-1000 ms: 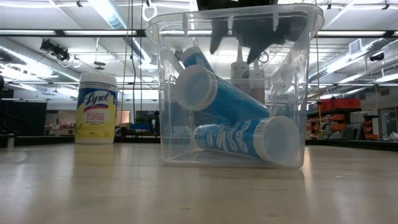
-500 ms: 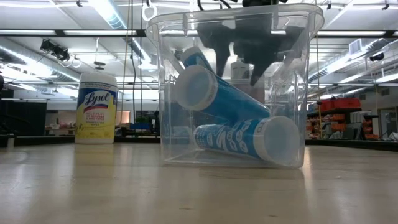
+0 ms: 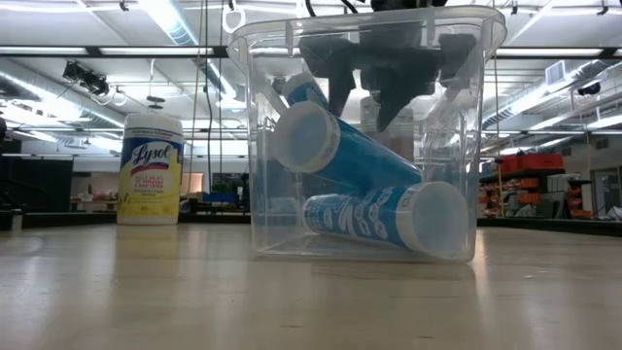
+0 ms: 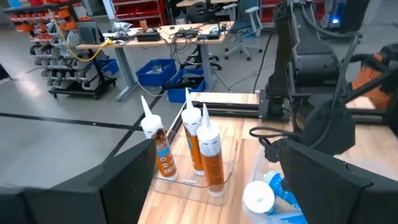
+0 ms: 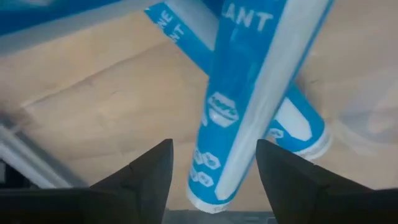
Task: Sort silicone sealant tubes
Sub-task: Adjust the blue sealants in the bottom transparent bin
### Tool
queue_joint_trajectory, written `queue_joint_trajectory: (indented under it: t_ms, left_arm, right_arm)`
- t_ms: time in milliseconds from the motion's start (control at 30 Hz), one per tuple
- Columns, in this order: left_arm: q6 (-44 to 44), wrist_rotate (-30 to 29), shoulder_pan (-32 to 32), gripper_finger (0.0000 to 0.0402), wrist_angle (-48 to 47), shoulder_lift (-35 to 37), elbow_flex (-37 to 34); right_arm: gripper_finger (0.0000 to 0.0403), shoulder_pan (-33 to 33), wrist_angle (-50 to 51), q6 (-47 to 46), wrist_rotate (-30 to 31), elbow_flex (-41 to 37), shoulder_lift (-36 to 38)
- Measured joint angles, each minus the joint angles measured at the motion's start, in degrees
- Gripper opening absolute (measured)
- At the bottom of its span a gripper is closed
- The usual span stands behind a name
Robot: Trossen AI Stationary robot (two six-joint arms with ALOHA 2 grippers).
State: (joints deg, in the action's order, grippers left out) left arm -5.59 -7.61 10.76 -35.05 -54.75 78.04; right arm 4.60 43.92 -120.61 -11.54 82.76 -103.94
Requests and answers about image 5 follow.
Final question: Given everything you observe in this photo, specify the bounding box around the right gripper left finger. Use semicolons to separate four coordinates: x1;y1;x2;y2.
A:
0;139;174;224

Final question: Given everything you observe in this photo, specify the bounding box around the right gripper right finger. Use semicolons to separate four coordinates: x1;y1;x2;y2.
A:
256;139;398;224

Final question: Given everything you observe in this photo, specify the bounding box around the blue silicone sealant tube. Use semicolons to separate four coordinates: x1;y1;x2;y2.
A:
185;0;336;215
143;0;333;161
0;0;165;57

